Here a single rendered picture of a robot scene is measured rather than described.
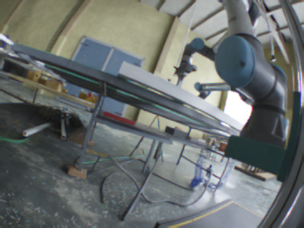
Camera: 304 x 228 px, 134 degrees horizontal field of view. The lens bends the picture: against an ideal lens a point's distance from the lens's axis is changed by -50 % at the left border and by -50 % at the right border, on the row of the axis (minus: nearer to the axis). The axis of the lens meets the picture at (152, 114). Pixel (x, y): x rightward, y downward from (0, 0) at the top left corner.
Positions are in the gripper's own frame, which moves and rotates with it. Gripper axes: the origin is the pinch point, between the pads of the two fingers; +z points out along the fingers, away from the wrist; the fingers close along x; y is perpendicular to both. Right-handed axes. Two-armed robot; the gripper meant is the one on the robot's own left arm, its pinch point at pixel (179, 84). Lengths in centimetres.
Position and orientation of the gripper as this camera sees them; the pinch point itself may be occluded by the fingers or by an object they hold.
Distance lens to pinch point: 82.7
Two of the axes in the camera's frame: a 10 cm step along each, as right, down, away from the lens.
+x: 3.4, 0.7, -9.4
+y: -8.8, -3.2, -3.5
